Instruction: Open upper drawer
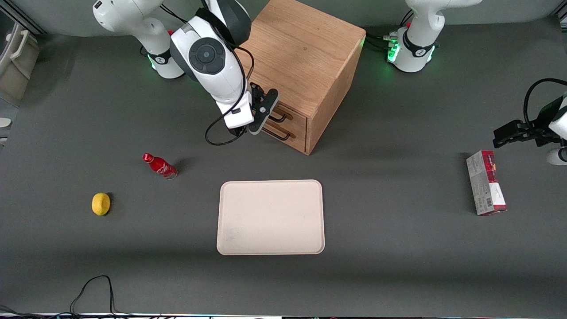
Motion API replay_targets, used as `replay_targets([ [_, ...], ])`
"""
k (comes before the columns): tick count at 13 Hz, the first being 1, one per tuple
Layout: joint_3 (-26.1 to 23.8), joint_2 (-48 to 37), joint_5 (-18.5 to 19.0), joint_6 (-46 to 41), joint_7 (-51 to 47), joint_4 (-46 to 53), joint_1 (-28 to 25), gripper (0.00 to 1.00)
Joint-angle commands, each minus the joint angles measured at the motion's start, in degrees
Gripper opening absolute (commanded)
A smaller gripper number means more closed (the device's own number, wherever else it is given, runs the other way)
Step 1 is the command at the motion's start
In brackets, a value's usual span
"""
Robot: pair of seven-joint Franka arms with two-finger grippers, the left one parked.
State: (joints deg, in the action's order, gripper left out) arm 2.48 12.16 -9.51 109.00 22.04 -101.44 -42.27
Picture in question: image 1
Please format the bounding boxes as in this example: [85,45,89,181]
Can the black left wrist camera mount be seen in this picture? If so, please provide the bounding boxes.
[534,95,564,130]

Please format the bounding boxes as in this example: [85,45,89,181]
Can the red cola bottle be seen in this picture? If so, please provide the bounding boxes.
[142,153,178,180]

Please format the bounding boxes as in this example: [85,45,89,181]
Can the oak wooden drawer cabinet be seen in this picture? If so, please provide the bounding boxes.
[235,0,366,156]

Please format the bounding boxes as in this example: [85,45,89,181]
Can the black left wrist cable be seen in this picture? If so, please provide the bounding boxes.
[524,78,567,128]

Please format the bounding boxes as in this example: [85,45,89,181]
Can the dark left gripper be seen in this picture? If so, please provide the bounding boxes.
[493,120,554,149]

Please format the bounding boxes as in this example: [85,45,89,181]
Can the red and white carton box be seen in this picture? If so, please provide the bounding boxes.
[466,150,508,216]

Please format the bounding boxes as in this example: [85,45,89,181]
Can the dark metal frame rail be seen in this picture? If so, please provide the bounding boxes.
[9,0,46,35]

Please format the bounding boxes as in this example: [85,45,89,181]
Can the black left base cables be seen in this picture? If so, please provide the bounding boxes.
[365,9,415,51]

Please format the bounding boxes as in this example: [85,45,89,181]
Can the yellow lemon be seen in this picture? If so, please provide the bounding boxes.
[92,192,111,217]

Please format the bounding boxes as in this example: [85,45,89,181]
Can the wooden drawer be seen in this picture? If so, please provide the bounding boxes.
[261,119,308,155]
[268,100,308,137]

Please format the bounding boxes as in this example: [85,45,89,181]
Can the beige plastic tray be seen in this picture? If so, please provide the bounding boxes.
[217,179,325,256]

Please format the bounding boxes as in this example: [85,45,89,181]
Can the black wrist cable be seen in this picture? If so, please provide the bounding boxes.
[524,78,567,128]
[205,44,256,147]

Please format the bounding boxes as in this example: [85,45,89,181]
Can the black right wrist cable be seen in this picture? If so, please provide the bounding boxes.
[205,44,256,147]

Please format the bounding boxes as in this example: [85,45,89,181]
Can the black cable loop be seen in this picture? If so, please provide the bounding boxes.
[70,275,117,317]

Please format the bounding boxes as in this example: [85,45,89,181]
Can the beige plastic bin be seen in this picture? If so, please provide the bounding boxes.
[0,20,40,107]

